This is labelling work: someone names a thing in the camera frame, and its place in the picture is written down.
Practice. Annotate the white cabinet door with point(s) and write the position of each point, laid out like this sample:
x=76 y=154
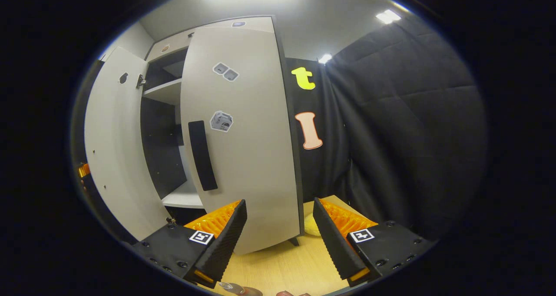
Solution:
x=117 y=157
x=256 y=157

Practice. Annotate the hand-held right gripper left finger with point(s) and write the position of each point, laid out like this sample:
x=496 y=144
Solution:
x=221 y=244

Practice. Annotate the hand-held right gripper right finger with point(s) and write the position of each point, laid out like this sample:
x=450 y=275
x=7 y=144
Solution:
x=332 y=244

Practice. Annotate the white cabinet shelf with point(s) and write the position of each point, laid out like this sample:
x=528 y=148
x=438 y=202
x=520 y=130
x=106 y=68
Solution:
x=167 y=91

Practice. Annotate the small ceiling light panel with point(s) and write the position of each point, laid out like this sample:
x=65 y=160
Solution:
x=325 y=58
x=388 y=16

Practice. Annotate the black backdrop cloth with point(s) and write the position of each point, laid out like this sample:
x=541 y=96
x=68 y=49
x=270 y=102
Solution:
x=323 y=170

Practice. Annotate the quilted dark grey cloth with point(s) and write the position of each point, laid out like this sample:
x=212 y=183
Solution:
x=412 y=135

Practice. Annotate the white cabinet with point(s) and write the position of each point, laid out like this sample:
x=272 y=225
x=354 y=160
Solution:
x=163 y=148

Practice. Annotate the yellow plush fruit toy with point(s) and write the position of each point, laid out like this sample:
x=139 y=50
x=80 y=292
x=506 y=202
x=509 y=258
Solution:
x=310 y=226

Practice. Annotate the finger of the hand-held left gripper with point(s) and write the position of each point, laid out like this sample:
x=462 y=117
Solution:
x=84 y=170

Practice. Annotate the metal door hinge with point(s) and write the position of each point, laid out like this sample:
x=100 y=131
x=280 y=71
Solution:
x=140 y=81

